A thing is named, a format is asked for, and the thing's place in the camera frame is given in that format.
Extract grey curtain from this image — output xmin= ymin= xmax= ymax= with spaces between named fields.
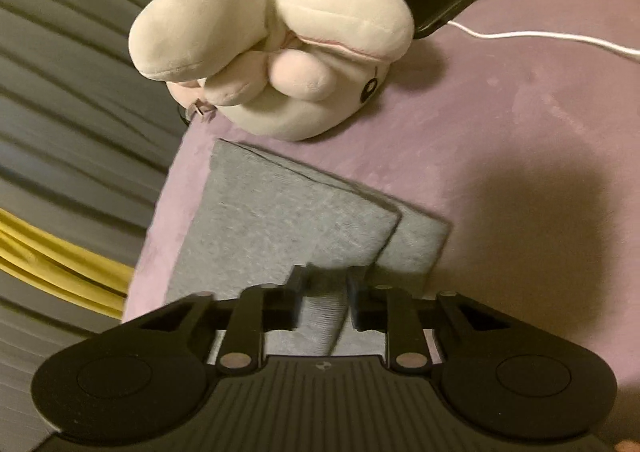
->
xmin=0 ymin=0 xmax=221 ymax=258
xmin=0 ymin=282 xmax=126 ymax=438

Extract white and pink plush toy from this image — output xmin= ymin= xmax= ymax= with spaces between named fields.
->
xmin=128 ymin=0 xmax=416 ymax=142

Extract purple fleece blanket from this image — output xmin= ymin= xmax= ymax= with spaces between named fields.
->
xmin=121 ymin=0 xmax=640 ymax=452

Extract grey pants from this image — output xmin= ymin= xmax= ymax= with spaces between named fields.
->
xmin=165 ymin=139 xmax=451 ymax=368

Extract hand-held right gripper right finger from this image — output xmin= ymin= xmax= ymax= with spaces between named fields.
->
xmin=346 ymin=266 xmax=507 ymax=376

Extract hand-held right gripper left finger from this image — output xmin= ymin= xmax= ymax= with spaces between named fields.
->
xmin=135 ymin=264 xmax=316 ymax=376

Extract white charging cable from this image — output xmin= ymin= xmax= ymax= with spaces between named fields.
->
xmin=447 ymin=20 xmax=640 ymax=59

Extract yellow curtain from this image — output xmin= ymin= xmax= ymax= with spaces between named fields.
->
xmin=0 ymin=208 xmax=133 ymax=319

